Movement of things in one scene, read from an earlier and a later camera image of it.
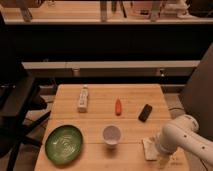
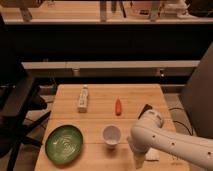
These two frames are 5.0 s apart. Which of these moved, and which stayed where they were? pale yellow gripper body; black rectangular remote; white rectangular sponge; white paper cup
Moved: pale yellow gripper body
Stayed: white rectangular sponge; black rectangular remote; white paper cup
